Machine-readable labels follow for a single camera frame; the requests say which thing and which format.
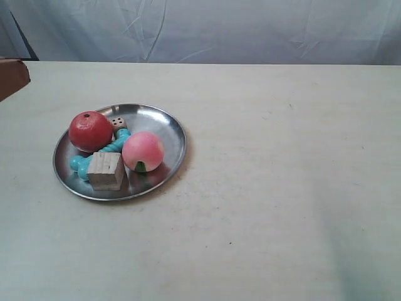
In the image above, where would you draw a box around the pink toy peach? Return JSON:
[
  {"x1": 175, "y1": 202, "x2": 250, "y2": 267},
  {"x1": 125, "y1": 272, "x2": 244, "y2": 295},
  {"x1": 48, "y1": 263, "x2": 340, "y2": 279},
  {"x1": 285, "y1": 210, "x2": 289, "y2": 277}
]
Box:
[{"x1": 122, "y1": 131, "x2": 164, "y2": 172}]

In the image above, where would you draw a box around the small beige die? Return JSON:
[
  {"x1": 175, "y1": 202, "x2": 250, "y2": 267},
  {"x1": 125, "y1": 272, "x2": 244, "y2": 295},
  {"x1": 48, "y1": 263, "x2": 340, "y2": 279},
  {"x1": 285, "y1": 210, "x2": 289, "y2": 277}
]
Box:
[{"x1": 110, "y1": 117, "x2": 128, "y2": 132}]

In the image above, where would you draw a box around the wooden cube block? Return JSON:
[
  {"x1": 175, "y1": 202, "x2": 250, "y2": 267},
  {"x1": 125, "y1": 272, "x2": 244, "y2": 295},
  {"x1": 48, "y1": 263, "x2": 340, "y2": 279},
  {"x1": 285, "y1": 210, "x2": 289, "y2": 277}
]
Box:
[{"x1": 86, "y1": 152, "x2": 125, "y2": 191}]

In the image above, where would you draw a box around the red toy apple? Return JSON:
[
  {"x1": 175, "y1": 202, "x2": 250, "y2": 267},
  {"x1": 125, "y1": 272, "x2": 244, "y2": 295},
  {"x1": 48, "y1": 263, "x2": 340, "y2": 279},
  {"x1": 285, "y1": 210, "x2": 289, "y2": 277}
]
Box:
[{"x1": 68, "y1": 111, "x2": 113, "y2": 152}]

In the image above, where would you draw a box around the teal rubber bone toy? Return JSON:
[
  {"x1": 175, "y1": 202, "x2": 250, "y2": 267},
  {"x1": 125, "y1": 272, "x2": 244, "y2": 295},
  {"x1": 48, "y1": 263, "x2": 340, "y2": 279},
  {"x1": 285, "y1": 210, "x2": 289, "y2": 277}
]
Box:
[{"x1": 70, "y1": 128, "x2": 132, "y2": 181}]

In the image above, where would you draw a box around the dark stand pole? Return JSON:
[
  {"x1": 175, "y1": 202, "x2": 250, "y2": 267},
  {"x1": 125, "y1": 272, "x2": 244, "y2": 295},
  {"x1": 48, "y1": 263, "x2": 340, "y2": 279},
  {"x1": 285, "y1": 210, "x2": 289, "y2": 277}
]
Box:
[{"x1": 1, "y1": 0, "x2": 39, "y2": 61}]

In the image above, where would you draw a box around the brown cardboard box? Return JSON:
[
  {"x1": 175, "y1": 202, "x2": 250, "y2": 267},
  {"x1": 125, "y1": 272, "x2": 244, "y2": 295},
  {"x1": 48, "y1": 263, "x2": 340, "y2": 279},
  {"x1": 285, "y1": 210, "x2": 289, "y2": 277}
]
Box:
[{"x1": 0, "y1": 58, "x2": 31, "y2": 102}]

